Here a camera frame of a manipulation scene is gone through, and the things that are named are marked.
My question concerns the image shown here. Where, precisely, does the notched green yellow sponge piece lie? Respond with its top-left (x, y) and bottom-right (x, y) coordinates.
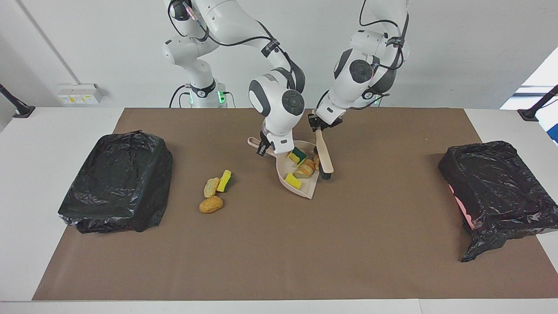
top-left (288, 147), bottom-right (308, 165)

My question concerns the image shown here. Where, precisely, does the beige hand brush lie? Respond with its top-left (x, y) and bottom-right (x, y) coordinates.
top-left (314, 126), bottom-right (334, 180)

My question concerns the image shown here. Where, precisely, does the orange striped sponge piece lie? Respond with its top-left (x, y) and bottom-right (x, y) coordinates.
top-left (294, 158), bottom-right (316, 178)

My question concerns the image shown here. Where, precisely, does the beige plastic dustpan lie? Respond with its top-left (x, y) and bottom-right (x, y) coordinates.
top-left (247, 137), bottom-right (321, 200)

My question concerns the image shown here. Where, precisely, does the tan crumbly sponge piece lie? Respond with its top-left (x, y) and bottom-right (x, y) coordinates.
top-left (204, 177), bottom-right (221, 198)

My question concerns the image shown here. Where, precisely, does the brown cork-like roll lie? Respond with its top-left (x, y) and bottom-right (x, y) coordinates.
top-left (199, 195), bottom-right (224, 214)

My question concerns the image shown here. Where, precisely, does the black bag lined pink bin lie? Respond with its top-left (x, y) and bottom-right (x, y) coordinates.
top-left (438, 140), bottom-right (558, 263)

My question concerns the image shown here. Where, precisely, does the brown table mat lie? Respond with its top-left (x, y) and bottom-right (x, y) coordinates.
top-left (32, 108), bottom-right (558, 301)

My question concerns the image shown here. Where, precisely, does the window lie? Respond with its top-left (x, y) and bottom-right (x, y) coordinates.
top-left (500, 59), bottom-right (558, 144)

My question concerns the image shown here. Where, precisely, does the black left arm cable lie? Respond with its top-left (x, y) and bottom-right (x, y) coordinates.
top-left (358, 0), bottom-right (409, 72)

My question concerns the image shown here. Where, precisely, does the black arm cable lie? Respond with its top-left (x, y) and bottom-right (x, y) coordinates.
top-left (358, 0), bottom-right (409, 72)
top-left (168, 0), bottom-right (306, 92)

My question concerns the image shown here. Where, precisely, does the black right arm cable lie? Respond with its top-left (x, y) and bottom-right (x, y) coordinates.
top-left (168, 0), bottom-right (306, 92)

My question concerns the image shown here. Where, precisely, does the white wall outlet box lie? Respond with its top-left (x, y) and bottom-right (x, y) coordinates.
top-left (58, 83), bottom-right (107, 104)

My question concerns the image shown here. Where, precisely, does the black clamp mount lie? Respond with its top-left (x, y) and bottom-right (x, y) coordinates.
top-left (0, 84), bottom-right (35, 118)
top-left (517, 85), bottom-right (558, 122)

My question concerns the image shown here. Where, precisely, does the white wall conduit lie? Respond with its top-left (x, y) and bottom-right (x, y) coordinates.
top-left (17, 0), bottom-right (72, 85)

